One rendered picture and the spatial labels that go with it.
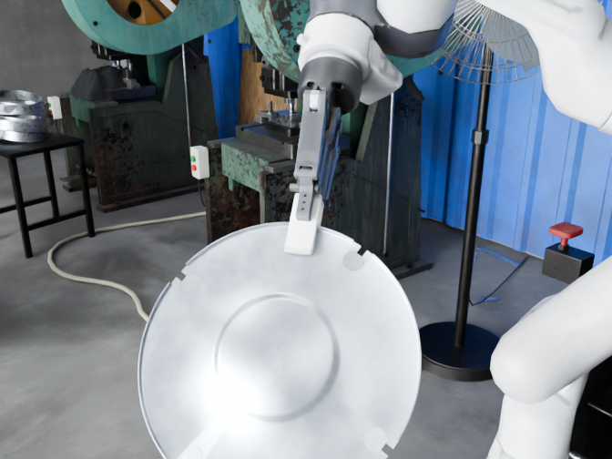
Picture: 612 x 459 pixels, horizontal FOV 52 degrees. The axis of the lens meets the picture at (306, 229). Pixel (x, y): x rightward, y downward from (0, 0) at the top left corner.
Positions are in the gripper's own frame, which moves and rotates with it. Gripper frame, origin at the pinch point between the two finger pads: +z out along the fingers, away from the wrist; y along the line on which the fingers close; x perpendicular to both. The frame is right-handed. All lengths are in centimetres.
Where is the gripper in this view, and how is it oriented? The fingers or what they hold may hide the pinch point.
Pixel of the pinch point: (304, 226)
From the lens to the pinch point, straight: 68.3
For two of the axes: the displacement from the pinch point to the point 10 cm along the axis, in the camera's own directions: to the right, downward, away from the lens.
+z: -1.6, 9.1, -3.8
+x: 9.7, 0.9, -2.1
